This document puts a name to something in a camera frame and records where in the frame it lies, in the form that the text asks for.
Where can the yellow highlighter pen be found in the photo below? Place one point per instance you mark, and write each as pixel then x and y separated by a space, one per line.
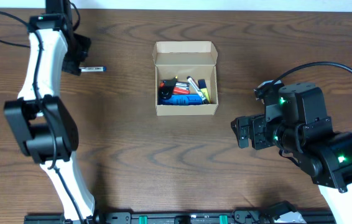
pixel 204 90

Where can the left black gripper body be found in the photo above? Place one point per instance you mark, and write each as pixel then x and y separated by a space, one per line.
pixel 78 53

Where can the red and black stapler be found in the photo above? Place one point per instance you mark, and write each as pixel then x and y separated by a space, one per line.
pixel 181 88

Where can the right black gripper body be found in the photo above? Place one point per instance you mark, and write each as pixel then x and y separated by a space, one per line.
pixel 265 134

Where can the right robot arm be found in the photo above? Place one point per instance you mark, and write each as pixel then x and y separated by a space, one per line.
pixel 295 120

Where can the blue plastic case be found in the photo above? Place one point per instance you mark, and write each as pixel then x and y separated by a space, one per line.
pixel 182 100

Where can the brown cardboard box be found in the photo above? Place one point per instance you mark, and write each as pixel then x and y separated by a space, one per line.
pixel 183 59

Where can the black whiteboard marker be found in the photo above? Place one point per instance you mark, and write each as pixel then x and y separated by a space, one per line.
pixel 197 90

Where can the blue whiteboard marker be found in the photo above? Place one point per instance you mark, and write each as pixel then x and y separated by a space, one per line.
pixel 93 69

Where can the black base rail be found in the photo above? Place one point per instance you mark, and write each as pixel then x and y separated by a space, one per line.
pixel 237 216

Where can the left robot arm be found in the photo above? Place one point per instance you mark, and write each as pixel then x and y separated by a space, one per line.
pixel 39 121

